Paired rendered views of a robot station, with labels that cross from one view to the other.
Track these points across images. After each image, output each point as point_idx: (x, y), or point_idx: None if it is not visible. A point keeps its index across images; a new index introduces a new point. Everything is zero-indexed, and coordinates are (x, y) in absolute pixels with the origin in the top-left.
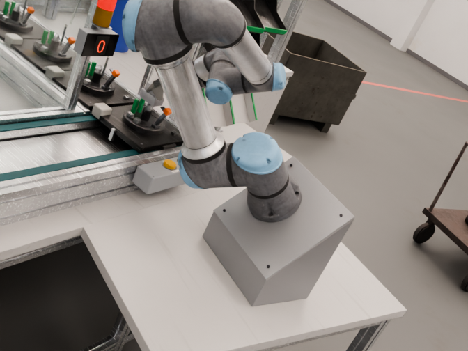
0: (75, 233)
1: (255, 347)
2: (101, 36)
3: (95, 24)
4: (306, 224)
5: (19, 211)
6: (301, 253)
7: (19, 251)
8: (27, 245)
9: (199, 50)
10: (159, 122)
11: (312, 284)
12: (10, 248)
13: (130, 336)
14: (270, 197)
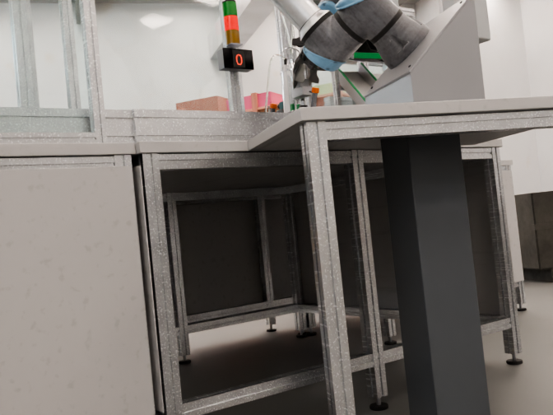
0: (241, 146)
1: (415, 108)
2: (235, 50)
3: (228, 44)
4: (435, 30)
5: (187, 133)
6: (434, 39)
7: (188, 147)
8: (194, 142)
9: None
10: (313, 104)
11: (479, 84)
12: (178, 141)
13: (388, 353)
14: (389, 26)
